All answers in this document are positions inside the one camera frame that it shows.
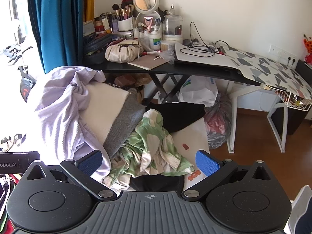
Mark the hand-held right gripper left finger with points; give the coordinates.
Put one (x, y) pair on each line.
(91, 162)

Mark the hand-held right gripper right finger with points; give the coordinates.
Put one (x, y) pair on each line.
(207, 164)

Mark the lilac pajama top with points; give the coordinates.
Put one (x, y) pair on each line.
(61, 117)

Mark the clear plastic bag of clothes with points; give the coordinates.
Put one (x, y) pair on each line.
(217, 126)

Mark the green floral garment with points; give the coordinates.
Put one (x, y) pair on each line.
(151, 141)

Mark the white plastic bag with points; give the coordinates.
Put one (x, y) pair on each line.
(197, 95)

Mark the black exercise bike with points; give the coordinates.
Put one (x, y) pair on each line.
(26, 87)

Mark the black desk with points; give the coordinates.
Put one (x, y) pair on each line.
(121, 67)

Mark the white desk pad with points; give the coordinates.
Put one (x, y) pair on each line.
(195, 58)

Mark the brown notebook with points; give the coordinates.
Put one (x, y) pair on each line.
(148, 62)

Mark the cotton swab box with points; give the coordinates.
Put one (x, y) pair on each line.
(167, 46)

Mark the red marker pen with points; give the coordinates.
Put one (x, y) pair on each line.
(151, 52)

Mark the white aerial socket plate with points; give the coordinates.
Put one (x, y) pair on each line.
(271, 48)

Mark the white pump lotion bottle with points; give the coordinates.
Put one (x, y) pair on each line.
(154, 41)

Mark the white network socket plate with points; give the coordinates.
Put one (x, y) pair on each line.
(277, 50)

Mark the white power socket plate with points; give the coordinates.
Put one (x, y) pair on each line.
(282, 52)
(287, 53)
(295, 56)

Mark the stack of cosmetic boxes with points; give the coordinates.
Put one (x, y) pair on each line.
(97, 26)

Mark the black cabinet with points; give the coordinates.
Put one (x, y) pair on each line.
(303, 67)

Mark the teal curtain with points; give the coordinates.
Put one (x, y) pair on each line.
(56, 29)

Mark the white makeup brush holder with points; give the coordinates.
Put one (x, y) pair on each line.
(125, 25)

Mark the clear cosmetics organizer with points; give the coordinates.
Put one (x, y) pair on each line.
(171, 26)

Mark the pink tube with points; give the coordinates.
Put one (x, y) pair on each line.
(148, 22)

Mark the bunch of makeup brushes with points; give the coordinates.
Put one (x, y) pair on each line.
(121, 11)

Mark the orange artificial flowers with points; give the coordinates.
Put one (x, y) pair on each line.
(308, 42)

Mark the small glass bottle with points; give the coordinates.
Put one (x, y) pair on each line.
(173, 9)

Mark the round white vanity mirror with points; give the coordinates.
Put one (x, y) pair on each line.
(145, 1)

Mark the white metal table frame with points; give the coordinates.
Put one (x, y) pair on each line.
(231, 136)

